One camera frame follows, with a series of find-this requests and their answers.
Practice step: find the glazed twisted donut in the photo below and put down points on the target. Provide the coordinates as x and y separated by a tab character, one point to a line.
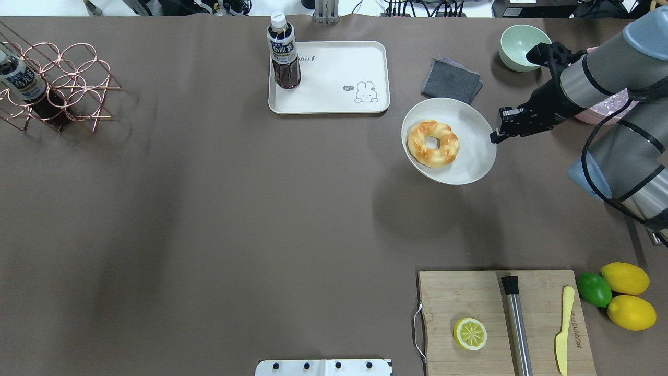
433	143

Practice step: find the mint green bowl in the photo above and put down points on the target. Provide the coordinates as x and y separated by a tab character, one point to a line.
516	42

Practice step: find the wooden cutting board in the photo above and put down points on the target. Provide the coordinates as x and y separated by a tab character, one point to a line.
449	296

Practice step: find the pink bowl of ice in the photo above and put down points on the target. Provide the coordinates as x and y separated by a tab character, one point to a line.
601	110

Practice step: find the half lemon slice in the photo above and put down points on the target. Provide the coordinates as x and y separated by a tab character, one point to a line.
470	334

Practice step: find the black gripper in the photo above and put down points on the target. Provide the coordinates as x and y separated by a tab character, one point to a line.
548	104

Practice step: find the white plate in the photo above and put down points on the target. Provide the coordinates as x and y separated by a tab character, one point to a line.
477	153

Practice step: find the tea bottle on tray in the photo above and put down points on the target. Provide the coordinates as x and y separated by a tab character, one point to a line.
283	51

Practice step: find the yellow lemon near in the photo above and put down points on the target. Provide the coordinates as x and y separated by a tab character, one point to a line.
631	313

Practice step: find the copper wire bottle rack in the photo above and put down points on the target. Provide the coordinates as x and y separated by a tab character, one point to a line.
76	74

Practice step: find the tea bottle in rack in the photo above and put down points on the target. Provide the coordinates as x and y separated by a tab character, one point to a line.
33	89

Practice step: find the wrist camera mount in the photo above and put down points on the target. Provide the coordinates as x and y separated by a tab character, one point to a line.
555	56

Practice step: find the yellow plastic knife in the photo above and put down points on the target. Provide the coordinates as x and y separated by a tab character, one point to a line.
561	338

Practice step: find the yellow lemon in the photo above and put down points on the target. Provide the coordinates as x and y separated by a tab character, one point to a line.
625	278
631	313

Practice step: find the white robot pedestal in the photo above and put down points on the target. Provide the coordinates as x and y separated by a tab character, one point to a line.
325	367

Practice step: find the grey folded cloth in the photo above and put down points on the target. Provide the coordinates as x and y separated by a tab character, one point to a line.
448	79

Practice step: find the yellow lemon far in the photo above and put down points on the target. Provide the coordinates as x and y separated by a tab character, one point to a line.
625	278

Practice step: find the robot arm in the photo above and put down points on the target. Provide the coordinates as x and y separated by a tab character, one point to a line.
619	162

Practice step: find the green lime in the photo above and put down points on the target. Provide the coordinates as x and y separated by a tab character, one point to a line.
594	289

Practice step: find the cream rabbit tray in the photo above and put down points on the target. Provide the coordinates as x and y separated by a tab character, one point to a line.
338	77

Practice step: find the steel muddler black tip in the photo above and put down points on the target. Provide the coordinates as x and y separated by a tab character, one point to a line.
510	285

